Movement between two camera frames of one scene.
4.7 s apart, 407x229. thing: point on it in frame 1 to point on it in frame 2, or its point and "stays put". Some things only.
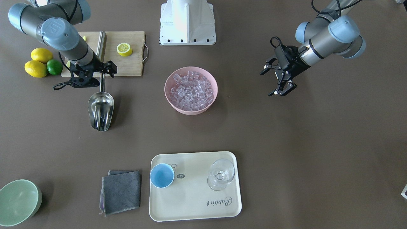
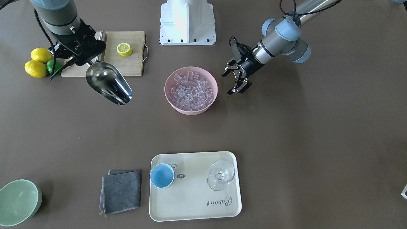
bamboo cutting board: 130,65 stays put
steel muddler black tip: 101,46 stays put
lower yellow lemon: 36,68 stays put
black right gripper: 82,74 to 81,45
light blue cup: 162,175 stays put
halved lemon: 124,49 stays put
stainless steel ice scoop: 101,105 to 106,79
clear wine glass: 222,172 stays put
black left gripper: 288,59 to 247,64
